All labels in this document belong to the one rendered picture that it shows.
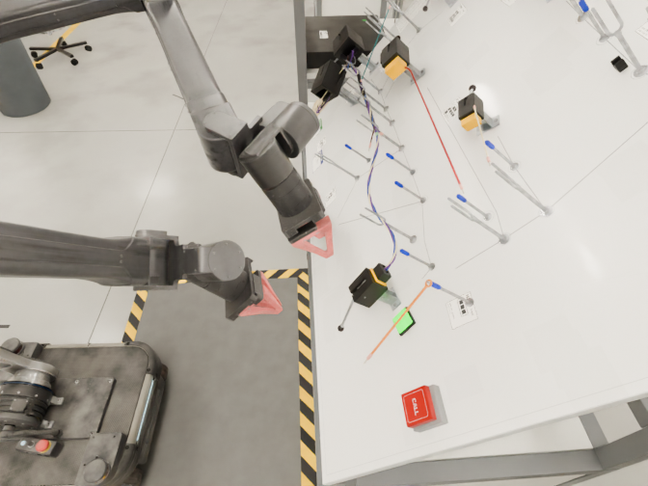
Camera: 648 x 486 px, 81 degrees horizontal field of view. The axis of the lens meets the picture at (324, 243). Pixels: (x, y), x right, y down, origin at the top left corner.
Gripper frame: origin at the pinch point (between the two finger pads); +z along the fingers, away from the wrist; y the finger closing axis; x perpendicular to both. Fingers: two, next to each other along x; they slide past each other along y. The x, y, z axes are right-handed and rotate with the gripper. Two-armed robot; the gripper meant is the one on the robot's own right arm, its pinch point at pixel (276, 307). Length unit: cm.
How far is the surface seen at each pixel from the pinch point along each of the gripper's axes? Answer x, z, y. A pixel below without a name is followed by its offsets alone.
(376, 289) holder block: -15.1, 10.6, -2.1
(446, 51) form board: -58, 10, 44
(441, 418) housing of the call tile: -13.5, 16.4, -24.6
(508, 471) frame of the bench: -8, 55, -24
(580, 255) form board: -42.5, 12.7, -17.9
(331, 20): -49, 6, 125
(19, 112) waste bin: 167, -81, 310
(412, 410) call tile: -10.3, 15.1, -21.9
